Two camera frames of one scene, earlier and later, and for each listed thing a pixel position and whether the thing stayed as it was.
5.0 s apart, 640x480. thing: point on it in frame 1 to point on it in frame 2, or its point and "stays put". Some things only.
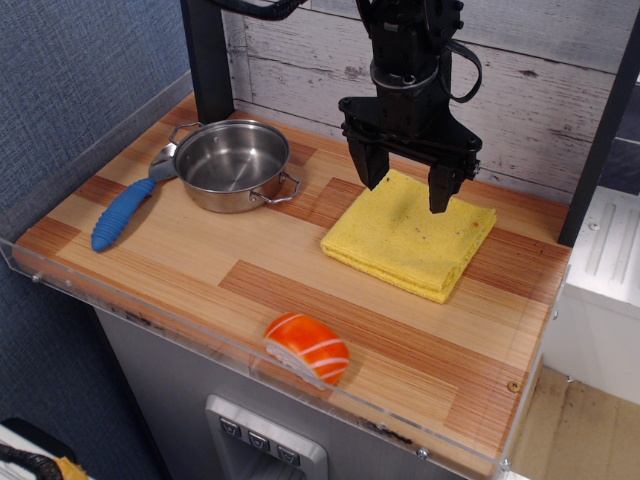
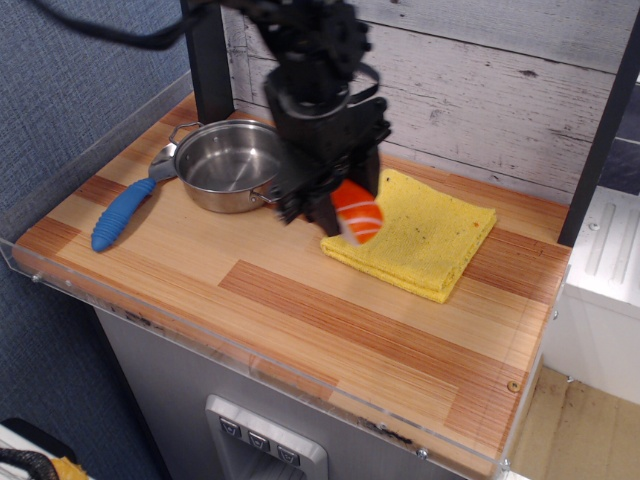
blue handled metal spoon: [161, 168] stays put
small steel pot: [226, 166] stays put
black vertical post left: [208, 60] stays put
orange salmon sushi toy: [310, 347] to [358, 211]
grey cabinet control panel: [247, 446] stays put
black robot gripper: [411, 110] to [323, 133]
